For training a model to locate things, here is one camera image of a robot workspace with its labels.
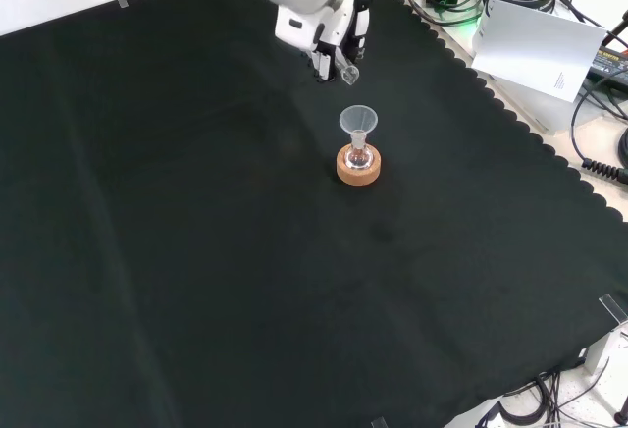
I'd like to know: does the clear plastic funnel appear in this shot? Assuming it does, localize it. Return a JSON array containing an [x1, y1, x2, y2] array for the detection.
[[339, 105, 379, 138]]

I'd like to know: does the clear graduated cylinder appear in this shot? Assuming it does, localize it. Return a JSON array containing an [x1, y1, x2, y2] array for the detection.
[[335, 58, 360, 87]]

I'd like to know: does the cork ring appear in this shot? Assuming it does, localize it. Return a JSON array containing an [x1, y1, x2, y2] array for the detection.
[[336, 144, 383, 187]]

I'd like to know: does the black table cloth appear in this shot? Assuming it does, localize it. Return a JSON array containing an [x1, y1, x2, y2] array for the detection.
[[0, 0, 628, 428]]

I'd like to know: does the pale board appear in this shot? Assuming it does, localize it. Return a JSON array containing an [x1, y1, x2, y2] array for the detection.
[[470, 0, 608, 104]]

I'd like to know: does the clear round-bottom flask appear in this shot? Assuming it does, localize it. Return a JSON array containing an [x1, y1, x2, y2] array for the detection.
[[343, 132, 374, 171]]

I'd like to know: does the black cable bundle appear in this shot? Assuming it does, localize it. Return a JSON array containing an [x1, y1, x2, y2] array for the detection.
[[474, 368, 628, 428]]

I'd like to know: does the black power adapter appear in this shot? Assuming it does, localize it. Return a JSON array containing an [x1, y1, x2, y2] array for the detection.
[[588, 47, 628, 80]]

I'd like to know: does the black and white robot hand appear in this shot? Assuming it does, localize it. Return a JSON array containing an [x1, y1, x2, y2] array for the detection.
[[274, 0, 374, 83]]

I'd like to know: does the black coiled cable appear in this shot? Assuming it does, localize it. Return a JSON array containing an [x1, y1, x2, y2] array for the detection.
[[581, 158, 628, 185]]

